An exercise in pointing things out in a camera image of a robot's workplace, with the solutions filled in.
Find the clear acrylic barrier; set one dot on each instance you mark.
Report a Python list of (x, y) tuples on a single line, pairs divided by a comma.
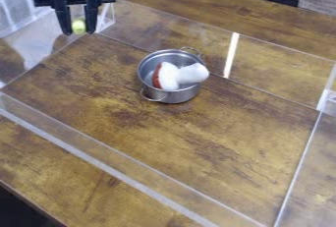
[(189, 201)]

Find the small metal pot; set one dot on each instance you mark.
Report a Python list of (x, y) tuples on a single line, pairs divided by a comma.
[(181, 57)]

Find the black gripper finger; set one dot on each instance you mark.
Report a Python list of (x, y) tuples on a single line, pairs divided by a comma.
[(91, 10), (63, 15)]

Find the white mushroom toy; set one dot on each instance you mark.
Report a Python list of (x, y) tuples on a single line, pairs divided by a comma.
[(169, 76)]

